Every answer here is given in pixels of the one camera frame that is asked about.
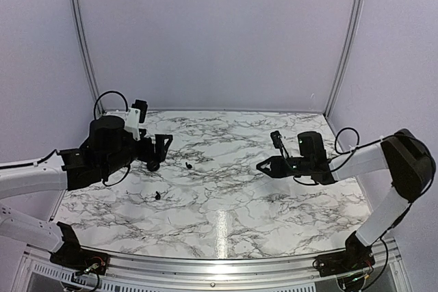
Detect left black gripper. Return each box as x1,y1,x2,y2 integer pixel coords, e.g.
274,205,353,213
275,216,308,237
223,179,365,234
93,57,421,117
102,129,172,176

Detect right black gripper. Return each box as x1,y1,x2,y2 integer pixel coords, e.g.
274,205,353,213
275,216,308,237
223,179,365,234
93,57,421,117
257,155,313,178

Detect black round charging case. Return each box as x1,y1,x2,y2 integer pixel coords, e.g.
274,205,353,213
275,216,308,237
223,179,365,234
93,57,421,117
146,161,160,172

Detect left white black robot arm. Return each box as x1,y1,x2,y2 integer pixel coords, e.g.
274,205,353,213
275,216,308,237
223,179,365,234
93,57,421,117
1,116,173,268

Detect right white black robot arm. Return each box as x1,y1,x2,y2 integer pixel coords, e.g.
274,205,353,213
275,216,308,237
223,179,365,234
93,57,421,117
256,129,437,270

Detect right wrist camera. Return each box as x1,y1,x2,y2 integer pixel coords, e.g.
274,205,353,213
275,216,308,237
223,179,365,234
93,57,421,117
270,131,289,159

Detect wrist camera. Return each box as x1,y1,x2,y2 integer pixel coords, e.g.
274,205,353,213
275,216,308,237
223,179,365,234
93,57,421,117
102,99,150,142
270,131,289,159

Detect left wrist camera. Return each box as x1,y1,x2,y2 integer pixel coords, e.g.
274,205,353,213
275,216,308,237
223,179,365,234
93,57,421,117
102,99,150,142

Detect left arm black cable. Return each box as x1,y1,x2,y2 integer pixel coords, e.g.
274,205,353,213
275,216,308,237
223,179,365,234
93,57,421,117
93,90,129,118

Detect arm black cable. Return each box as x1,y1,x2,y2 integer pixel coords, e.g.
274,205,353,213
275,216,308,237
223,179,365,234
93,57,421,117
93,90,129,118
334,127,361,156

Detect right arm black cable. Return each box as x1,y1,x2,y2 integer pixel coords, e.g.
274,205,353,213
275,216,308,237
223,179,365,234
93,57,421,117
334,127,361,156

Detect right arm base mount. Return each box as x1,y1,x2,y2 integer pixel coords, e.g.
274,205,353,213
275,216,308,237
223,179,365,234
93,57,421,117
313,233,375,277

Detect aluminium front rail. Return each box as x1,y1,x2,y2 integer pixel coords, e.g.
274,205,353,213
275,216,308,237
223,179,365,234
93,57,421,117
12,240,412,291

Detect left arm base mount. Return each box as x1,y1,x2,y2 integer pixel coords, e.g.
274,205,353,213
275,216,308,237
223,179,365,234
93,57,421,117
50,222,110,275

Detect left corner aluminium post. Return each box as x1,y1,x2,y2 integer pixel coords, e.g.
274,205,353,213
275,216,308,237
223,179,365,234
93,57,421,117
70,0,103,115

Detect corner aluminium post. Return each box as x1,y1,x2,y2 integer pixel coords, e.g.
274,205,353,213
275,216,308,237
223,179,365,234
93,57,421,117
70,0,103,115
324,0,363,119

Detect right corner aluminium post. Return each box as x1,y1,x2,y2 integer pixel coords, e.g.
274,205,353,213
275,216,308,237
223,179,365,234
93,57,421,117
324,0,363,119

